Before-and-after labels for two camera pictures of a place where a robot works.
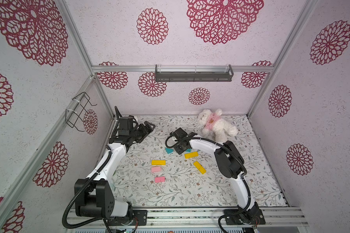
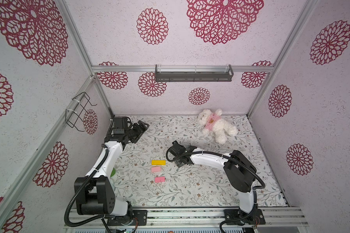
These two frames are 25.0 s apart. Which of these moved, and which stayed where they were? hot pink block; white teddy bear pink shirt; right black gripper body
Moved: right black gripper body
Stayed: white teddy bear pink shirt; hot pink block
